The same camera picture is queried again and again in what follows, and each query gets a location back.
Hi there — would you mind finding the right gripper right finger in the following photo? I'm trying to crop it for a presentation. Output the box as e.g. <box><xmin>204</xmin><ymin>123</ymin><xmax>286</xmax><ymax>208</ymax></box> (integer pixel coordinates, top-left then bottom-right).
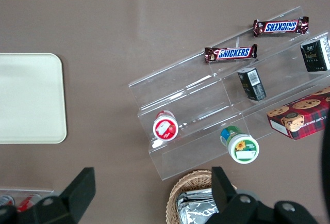
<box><xmin>206</xmin><ymin>166</ymin><xmax>319</xmax><ymax>224</ymax></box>

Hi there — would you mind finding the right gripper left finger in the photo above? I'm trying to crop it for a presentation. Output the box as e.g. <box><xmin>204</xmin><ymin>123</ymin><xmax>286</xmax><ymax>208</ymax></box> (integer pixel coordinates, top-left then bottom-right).
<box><xmin>0</xmin><ymin>167</ymin><xmax>96</xmax><ymax>224</ymax></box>

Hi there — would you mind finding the light oval wicker basket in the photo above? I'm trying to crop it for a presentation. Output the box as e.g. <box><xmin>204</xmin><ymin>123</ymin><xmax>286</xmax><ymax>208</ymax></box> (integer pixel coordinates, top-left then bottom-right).
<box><xmin>167</xmin><ymin>170</ymin><xmax>238</xmax><ymax>224</ymax></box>

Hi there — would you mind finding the beige plastic tray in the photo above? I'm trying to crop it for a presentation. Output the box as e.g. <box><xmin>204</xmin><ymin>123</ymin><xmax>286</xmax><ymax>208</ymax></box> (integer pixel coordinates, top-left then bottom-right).
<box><xmin>0</xmin><ymin>52</ymin><xmax>68</xmax><ymax>145</ymax></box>

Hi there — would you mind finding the silver foil packet stack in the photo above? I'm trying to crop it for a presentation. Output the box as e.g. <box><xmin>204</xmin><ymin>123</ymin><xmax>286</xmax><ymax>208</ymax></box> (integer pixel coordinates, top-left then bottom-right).
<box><xmin>176</xmin><ymin>188</ymin><xmax>220</xmax><ymax>224</ymax></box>

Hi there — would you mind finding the green lid yogurt cup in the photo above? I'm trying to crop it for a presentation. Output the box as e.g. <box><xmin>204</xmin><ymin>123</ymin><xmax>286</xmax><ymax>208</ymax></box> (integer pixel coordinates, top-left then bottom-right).
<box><xmin>220</xmin><ymin>125</ymin><xmax>260</xmax><ymax>164</ymax></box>

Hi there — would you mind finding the clear acrylic bottle rack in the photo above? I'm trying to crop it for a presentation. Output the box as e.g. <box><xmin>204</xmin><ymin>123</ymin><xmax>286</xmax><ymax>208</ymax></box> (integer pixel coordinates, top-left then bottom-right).
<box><xmin>0</xmin><ymin>187</ymin><xmax>56</xmax><ymax>209</ymax></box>

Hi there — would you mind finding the red lid yogurt cup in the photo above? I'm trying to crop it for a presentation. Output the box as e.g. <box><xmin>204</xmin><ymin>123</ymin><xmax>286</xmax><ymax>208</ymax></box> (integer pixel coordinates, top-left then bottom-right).
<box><xmin>152</xmin><ymin>109</ymin><xmax>179</xmax><ymax>141</ymax></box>

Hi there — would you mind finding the clear acrylic stepped display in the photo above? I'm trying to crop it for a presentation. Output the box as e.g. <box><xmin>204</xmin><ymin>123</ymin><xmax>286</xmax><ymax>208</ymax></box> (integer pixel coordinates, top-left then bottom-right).
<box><xmin>128</xmin><ymin>6</ymin><xmax>330</xmax><ymax>181</ymax></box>

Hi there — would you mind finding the red tartan cookie box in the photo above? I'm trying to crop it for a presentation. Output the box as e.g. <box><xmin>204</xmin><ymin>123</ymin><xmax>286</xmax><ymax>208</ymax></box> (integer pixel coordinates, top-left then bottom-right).
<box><xmin>266</xmin><ymin>86</ymin><xmax>330</xmax><ymax>141</ymax></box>

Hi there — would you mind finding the small black carton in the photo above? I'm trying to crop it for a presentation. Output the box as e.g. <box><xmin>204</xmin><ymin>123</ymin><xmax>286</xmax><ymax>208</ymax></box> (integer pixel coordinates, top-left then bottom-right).
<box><xmin>300</xmin><ymin>36</ymin><xmax>330</xmax><ymax>73</ymax></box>
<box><xmin>237</xmin><ymin>67</ymin><xmax>267</xmax><ymax>102</ymax></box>

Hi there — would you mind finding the Snickers chocolate bar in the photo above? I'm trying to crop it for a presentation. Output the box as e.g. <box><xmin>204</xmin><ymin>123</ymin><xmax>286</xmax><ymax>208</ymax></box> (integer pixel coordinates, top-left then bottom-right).
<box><xmin>253</xmin><ymin>16</ymin><xmax>310</xmax><ymax>38</ymax></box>
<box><xmin>204</xmin><ymin>43</ymin><xmax>258</xmax><ymax>64</ymax></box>

